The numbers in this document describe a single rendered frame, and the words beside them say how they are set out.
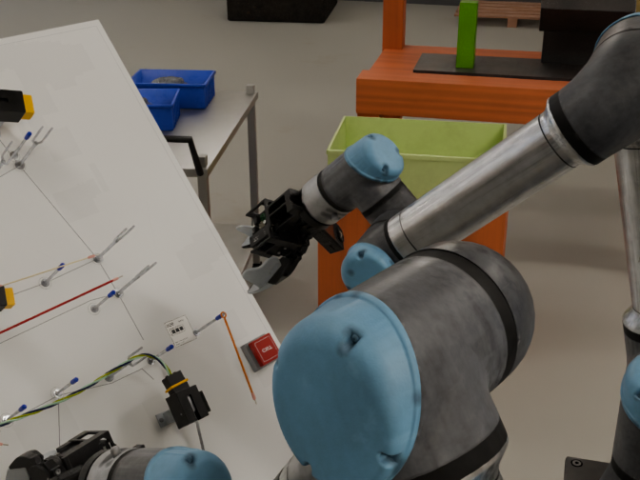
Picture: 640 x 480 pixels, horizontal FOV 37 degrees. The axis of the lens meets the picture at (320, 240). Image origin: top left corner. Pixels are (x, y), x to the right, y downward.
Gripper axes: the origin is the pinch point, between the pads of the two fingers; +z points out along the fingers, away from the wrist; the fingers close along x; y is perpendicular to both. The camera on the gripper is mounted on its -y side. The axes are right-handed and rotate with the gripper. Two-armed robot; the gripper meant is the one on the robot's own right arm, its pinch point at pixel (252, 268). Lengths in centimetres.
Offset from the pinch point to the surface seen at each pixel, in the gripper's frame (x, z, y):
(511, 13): -547, 253, -574
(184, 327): -0.5, 24.3, -1.9
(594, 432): -17, 74, -204
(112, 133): -37.6, 21.3, 12.5
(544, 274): -115, 113, -267
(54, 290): -4.2, 26.3, 22.4
